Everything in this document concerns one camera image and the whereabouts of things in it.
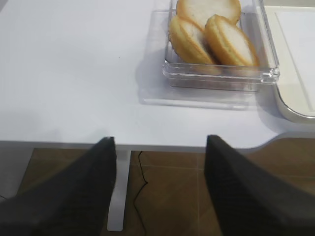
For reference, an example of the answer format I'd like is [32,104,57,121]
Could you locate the bun half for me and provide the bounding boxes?
[169,15,218,65]
[176,0,241,28]
[204,14,259,66]

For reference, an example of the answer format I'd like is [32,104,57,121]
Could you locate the black floor cable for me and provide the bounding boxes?
[133,151,149,217]

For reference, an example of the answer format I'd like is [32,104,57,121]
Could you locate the white metal baking tray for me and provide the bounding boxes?
[265,6,315,123]

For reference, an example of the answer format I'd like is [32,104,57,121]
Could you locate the white table leg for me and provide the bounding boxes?
[107,150,131,232]

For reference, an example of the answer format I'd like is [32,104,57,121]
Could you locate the front right bun half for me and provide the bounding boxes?
[204,14,259,66]

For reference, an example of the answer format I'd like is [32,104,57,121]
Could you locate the white parchment paper sheet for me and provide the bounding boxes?
[276,11,315,112]

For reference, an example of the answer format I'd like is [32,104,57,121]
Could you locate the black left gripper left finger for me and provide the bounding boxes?
[0,137,116,236]

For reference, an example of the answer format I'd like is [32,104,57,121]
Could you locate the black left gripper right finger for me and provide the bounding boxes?
[204,135,315,236]

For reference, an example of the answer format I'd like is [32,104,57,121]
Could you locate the clear bun container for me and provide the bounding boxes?
[136,0,280,110]

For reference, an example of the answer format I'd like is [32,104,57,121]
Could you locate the back bun half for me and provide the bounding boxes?
[176,0,241,28]

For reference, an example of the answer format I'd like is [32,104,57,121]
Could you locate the front left bun half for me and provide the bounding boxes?
[169,15,218,65]

